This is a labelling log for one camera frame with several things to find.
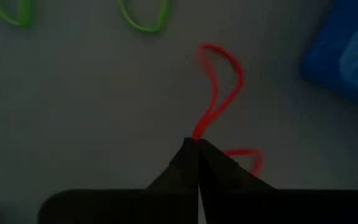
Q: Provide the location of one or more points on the green rubber band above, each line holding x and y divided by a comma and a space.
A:
148, 30
26, 15

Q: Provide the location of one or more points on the blue slotted plastic basket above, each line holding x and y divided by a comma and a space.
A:
337, 62

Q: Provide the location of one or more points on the red rubber band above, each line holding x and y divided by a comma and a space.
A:
211, 115
244, 152

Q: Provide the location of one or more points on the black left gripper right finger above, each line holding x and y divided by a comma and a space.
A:
291, 208

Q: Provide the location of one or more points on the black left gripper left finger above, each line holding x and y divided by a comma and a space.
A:
120, 208

